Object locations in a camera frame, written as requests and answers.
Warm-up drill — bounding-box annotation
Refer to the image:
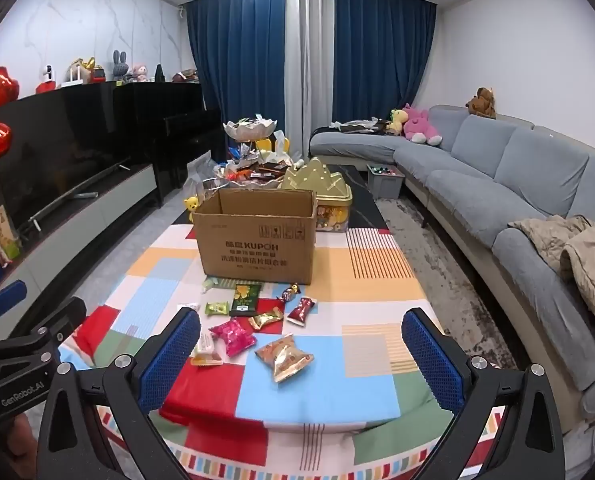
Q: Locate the black piano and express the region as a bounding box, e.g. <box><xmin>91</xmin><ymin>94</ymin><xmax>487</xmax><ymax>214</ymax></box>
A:
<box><xmin>112</xmin><ymin>80</ymin><xmax>228</xmax><ymax>206</ymax></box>

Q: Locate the yellow object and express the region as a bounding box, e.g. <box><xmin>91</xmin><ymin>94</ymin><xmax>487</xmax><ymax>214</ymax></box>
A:
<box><xmin>256</xmin><ymin>135</ymin><xmax>291</xmax><ymax>155</ymax></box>

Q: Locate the white tiered snack tray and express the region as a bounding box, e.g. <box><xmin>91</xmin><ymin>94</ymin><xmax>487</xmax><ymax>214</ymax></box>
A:
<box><xmin>212</xmin><ymin>115</ymin><xmax>298</xmax><ymax>192</ymax></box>

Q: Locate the pale green twisted candy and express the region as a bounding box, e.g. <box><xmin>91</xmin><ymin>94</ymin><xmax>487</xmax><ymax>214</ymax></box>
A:
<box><xmin>202</xmin><ymin>276</ymin><xmax>236</xmax><ymax>293</ymax></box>

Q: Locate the pink plush toy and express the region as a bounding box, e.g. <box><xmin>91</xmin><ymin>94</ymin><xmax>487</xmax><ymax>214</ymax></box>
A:
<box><xmin>401</xmin><ymin>103</ymin><xmax>443</xmax><ymax>147</ymax></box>

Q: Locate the printed green beige box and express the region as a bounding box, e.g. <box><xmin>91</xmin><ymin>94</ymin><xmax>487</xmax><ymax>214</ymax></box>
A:
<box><xmin>0</xmin><ymin>205</ymin><xmax>23</xmax><ymax>263</ymax></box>

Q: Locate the brown plush toy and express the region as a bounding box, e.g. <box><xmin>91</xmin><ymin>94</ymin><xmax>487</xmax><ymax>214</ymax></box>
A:
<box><xmin>466</xmin><ymin>86</ymin><xmax>497</xmax><ymax>120</ymax></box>

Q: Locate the colourful patchwork tablecloth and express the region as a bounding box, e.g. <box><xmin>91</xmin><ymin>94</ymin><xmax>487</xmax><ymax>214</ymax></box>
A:
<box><xmin>52</xmin><ymin>224</ymin><xmax>508</xmax><ymax>480</ymax></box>

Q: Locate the grey rabbit plush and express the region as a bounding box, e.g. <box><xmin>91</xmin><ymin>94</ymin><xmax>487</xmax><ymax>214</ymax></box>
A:
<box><xmin>112</xmin><ymin>50</ymin><xmax>131</xmax><ymax>81</ymax></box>

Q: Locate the blue curtain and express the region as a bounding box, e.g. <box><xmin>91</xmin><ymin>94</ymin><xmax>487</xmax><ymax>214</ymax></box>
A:
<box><xmin>332</xmin><ymin>0</ymin><xmax>438</xmax><ymax>126</ymax></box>
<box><xmin>184</xmin><ymin>0</ymin><xmax>288</xmax><ymax>133</ymax></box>

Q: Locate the grey corner sofa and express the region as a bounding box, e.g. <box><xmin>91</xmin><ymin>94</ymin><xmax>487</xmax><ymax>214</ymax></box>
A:
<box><xmin>309</xmin><ymin>104</ymin><xmax>595</xmax><ymax>436</ymax></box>

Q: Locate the grey storage bin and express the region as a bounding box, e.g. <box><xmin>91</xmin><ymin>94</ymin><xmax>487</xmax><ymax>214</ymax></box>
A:
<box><xmin>366</xmin><ymin>162</ymin><xmax>405</xmax><ymax>200</ymax></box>

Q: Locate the pink snack packet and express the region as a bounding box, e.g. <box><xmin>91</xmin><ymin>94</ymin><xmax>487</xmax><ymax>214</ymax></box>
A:
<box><xmin>209</xmin><ymin>318</ymin><xmax>257</xmax><ymax>357</ymax></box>

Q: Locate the yellow plush toy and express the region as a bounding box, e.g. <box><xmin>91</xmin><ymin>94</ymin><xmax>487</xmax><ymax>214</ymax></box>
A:
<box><xmin>386</xmin><ymin>108</ymin><xmax>409</xmax><ymax>136</ymax></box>

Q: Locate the dark clothes pile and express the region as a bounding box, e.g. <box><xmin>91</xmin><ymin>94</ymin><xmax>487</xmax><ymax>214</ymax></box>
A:
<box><xmin>329</xmin><ymin>117</ymin><xmax>393</xmax><ymax>135</ymax></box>

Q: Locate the dark green cracker packet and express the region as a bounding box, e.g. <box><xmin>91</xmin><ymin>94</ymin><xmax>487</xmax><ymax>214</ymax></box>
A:
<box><xmin>229</xmin><ymin>282</ymin><xmax>263</xmax><ymax>317</ymax></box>

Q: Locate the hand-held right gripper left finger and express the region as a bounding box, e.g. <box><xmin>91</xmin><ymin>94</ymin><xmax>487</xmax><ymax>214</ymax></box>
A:
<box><xmin>38</xmin><ymin>305</ymin><xmax>203</xmax><ymax>480</ymax></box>

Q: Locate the beige quilted jacket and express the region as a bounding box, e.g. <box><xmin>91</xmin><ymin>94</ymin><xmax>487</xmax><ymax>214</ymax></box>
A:
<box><xmin>508</xmin><ymin>214</ymin><xmax>595</xmax><ymax>351</ymax></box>

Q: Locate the red candy wrapper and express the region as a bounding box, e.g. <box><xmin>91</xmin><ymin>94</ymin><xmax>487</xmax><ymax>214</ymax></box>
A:
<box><xmin>286</xmin><ymin>297</ymin><xmax>318</xmax><ymax>326</ymax></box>

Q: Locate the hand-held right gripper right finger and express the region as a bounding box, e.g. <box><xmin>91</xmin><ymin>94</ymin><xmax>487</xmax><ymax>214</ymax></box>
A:
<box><xmin>401</xmin><ymin>307</ymin><xmax>565</xmax><ymax>480</ymax></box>

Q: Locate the brown cardboard box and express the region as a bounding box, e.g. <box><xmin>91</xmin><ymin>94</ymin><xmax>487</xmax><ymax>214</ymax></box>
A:
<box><xmin>192</xmin><ymin>187</ymin><xmax>318</xmax><ymax>286</ymax></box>

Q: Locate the grey patterned rug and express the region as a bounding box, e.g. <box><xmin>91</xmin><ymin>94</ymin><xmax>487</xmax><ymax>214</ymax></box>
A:
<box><xmin>375</xmin><ymin>197</ymin><xmax>521</xmax><ymax>371</ymax></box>

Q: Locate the white orange cake packet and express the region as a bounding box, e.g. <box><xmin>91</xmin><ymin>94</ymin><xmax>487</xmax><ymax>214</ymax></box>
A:
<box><xmin>190</xmin><ymin>331</ymin><xmax>224</xmax><ymax>367</ymax></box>

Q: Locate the orange brown snack packet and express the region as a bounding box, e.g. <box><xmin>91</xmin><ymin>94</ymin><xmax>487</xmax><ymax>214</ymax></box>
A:
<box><xmin>255</xmin><ymin>335</ymin><xmax>314</xmax><ymax>384</ymax></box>

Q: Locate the gold foil snack packet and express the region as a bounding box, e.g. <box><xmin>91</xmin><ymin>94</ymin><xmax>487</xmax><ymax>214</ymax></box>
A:
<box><xmin>248</xmin><ymin>308</ymin><xmax>285</xmax><ymax>331</ymax></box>

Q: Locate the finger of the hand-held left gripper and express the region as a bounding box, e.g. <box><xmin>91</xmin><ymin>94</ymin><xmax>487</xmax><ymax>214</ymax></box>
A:
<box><xmin>0</xmin><ymin>296</ymin><xmax>87</xmax><ymax>357</ymax></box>
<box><xmin>0</xmin><ymin>280</ymin><xmax>28</xmax><ymax>331</ymax></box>

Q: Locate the white sheer curtain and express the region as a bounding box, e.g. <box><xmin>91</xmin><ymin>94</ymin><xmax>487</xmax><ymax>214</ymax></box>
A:
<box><xmin>284</xmin><ymin>0</ymin><xmax>335</xmax><ymax>133</ymax></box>

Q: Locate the black television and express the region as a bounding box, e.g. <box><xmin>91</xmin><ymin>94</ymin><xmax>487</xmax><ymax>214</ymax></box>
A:
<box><xmin>0</xmin><ymin>81</ymin><xmax>133</xmax><ymax>233</ymax></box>

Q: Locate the gold mountain-shaped tin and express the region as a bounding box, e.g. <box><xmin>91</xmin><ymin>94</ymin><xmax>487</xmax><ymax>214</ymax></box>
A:
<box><xmin>281</xmin><ymin>156</ymin><xmax>353</xmax><ymax>233</ymax></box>

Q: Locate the grey television cabinet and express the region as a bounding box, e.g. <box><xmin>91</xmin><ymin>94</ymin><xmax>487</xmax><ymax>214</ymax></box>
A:
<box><xmin>0</xmin><ymin>160</ymin><xmax>159</xmax><ymax>341</ymax></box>

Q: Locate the clear plastic jar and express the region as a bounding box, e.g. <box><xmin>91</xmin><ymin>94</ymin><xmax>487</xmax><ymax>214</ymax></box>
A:
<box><xmin>198</xmin><ymin>177</ymin><xmax>228</xmax><ymax>206</ymax></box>

